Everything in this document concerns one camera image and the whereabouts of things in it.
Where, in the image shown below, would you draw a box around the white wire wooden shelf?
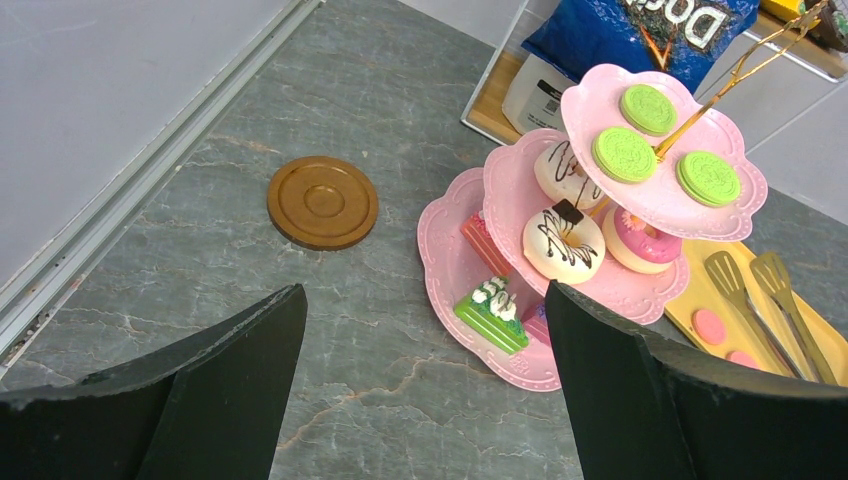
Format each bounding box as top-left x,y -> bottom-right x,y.
462,1 -> 847,147

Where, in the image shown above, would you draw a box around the pink sandwich cookie far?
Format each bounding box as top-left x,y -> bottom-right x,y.
691,309 -> 727,346

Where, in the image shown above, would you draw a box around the pink three-tier cake stand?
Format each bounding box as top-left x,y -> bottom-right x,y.
417,64 -> 768,392

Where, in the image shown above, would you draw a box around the red strawberry cake slice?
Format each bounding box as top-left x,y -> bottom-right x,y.
460,210 -> 512,276

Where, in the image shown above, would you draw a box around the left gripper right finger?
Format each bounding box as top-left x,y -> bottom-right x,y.
545,282 -> 847,479

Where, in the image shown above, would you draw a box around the white striped donut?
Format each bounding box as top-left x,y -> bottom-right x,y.
534,140 -> 605,210

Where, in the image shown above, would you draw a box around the green sandwich cookie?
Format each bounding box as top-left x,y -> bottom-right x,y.
592,127 -> 658,184
619,84 -> 677,136
676,151 -> 741,208

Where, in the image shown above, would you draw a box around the brown M&M candy bag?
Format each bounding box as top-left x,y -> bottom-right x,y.
811,1 -> 847,53

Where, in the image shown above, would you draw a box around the chocolate white donut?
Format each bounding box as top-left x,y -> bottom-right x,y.
522,200 -> 606,285

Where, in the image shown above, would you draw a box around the metal serving tongs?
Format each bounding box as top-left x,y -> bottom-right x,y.
704,251 -> 838,385

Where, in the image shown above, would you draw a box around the green cake slice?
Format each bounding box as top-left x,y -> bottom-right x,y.
454,276 -> 529,355

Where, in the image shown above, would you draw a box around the blue Doritos chip bag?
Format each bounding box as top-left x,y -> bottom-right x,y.
522,0 -> 760,93

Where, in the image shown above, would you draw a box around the pink sandwich cookie middle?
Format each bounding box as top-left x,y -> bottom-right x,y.
725,350 -> 761,370

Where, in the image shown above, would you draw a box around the yellow serving tray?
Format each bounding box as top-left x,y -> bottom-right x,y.
664,238 -> 848,389

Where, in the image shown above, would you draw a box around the pink frosted donut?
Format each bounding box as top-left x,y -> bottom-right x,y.
602,207 -> 682,274

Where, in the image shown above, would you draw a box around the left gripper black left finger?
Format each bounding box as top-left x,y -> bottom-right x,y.
1,284 -> 308,479

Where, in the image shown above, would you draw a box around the brown round coaster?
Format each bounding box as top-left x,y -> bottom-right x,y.
267,156 -> 379,250

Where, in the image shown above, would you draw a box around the pink sandwich cookie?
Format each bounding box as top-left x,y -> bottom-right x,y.
691,309 -> 727,346
725,350 -> 761,370

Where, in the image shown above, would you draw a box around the grey ceramic mug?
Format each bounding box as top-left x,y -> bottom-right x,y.
502,54 -> 576,134

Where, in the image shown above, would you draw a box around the purple cake slice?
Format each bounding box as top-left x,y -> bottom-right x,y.
521,302 -> 551,347

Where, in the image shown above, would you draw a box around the yellow M&M candy bag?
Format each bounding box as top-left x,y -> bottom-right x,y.
760,0 -> 806,22

